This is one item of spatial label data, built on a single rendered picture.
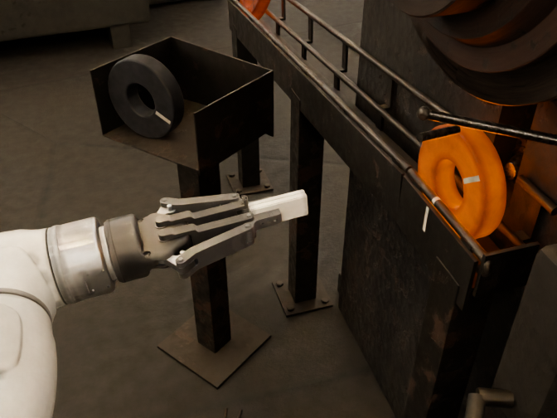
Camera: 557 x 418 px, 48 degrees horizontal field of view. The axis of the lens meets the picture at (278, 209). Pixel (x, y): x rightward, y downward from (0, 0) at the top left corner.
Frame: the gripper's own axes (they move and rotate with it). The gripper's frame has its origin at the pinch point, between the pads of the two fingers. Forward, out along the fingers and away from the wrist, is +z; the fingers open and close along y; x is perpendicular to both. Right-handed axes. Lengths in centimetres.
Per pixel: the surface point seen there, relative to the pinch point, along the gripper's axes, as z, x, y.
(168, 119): -8.2, -8.9, -43.2
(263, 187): 21, -76, -105
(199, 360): -14, -73, -41
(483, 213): 23.3, -2.3, 7.8
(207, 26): 33, -78, -254
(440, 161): 23.0, -1.1, -2.4
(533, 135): 23.4, 11.9, 13.4
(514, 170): 32.1, -2.9, 1.0
